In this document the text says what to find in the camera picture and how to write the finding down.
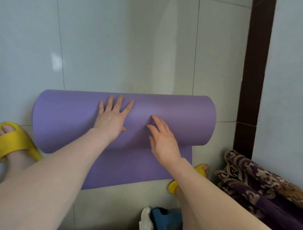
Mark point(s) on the dark brown door frame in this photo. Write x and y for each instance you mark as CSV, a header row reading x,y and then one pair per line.
x,y
254,75

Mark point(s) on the person's right middle finger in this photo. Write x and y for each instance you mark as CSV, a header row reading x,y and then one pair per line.
x,y
161,123

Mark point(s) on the blue bag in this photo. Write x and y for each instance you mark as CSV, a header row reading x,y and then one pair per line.
x,y
167,220

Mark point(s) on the yellow slipper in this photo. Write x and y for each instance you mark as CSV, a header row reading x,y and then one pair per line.
x,y
176,183
16,141

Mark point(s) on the person's left little finger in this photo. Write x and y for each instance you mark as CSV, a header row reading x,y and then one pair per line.
x,y
101,107

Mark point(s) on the purple yoga mat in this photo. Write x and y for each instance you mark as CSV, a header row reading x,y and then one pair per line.
x,y
71,118

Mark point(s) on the person's left forearm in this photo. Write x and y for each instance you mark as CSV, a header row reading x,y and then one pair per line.
x,y
47,180

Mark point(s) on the person's right thumb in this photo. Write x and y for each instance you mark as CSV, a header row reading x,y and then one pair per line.
x,y
151,142

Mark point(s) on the purple gold patterned cloth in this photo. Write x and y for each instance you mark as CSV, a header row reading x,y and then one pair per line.
x,y
260,184

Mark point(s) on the white plastic bag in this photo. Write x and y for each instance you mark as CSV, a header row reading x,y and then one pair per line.
x,y
145,220

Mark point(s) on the person's right forearm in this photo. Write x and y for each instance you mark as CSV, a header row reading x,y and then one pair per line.
x,y
208,199

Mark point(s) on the person's left middle finger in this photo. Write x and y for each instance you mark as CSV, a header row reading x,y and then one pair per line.
x,y
117,103

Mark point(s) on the person's left foot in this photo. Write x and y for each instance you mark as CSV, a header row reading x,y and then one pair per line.
x,y
14,163

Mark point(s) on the person's left hand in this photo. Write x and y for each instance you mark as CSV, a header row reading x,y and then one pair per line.
x,y
109,123

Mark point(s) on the person's right hand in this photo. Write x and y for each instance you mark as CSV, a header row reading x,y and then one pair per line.
x,y
165,144

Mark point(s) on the person's left thumb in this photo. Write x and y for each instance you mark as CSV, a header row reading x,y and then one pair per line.
x,y
123,129

